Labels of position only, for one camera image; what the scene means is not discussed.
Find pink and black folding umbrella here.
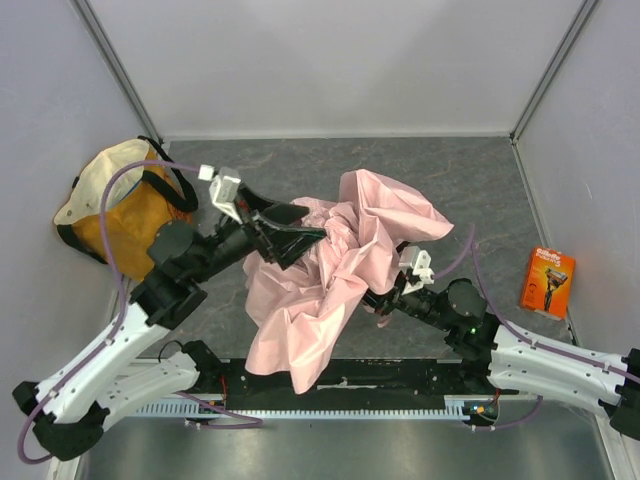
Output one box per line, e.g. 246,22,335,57
243,169,453,394

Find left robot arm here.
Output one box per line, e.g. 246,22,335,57
12,185,326,461

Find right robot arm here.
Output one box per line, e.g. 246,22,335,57
363,272,639,439

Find orange razor box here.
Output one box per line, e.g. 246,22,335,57
520,246,576,321

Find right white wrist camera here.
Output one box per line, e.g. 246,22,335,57
399,246,435,295

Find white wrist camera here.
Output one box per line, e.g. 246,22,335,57
198,164,241,223
399,246,435,295

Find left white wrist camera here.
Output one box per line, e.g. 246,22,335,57
198,164,241,223

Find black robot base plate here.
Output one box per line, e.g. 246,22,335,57
189,339,521,409

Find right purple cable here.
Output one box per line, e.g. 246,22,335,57
433,223,640,384

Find purple cable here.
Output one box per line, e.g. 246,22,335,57
17,160,206,466
433,223,640,384

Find yellow tote bag black handles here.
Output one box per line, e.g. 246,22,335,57
53,136,199,281

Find light blue cable duct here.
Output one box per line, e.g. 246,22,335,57
131,397,470,421

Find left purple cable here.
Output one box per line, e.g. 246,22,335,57
17,160,206,466

